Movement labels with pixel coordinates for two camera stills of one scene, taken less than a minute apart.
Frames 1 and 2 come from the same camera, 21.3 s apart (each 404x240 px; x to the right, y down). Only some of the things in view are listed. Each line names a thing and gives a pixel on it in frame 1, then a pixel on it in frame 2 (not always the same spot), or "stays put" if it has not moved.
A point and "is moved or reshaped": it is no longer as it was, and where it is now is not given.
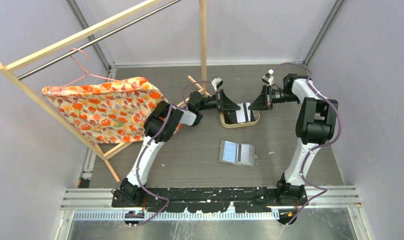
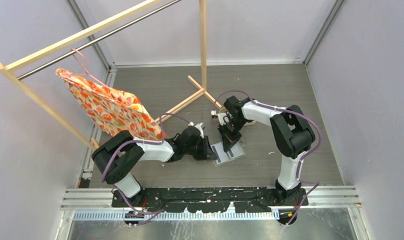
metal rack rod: x=53 y=61 stays put
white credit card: x=245 y=155 to x=235 y=151
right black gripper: x=264 y=101 to x=229 y=139
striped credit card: x=243 y=114 is moved or reshaped
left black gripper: x=226 y=105 to x=206 y=147
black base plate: x=259 y=199 stays put
